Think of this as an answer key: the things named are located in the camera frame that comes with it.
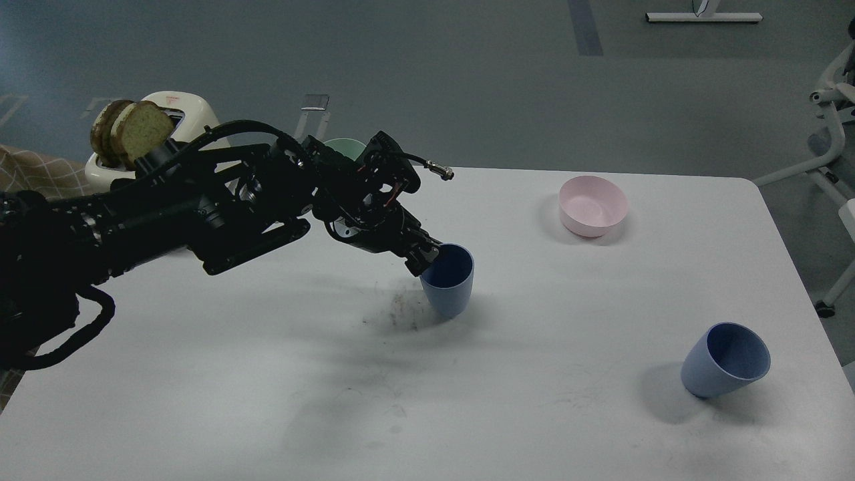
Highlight front toast slice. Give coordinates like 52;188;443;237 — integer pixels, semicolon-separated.
110;100;175;171

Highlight blue cup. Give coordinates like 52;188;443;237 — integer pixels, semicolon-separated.
419;243;474;319
680;322;772;399

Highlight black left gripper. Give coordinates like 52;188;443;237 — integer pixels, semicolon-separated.
313;131;441;277

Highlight cream white toaster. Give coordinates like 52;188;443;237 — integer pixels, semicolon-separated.
83;91;220;192

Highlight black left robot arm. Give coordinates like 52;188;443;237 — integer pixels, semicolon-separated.
1;120;454;371

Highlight pink bowl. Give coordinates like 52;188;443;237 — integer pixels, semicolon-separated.
558;176;629;238

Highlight toast slice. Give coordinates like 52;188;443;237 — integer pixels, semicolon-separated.
90;100;135;168
110;100;175;171

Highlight rear toast slice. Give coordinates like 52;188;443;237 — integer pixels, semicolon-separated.
90;100;135;168

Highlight white stand base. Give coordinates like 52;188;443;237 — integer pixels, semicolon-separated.
645;1;763;24

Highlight white chair frame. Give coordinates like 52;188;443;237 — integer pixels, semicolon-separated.
753;20;855;319

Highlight green bowl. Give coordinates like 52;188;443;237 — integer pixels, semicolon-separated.
323;138;367;161

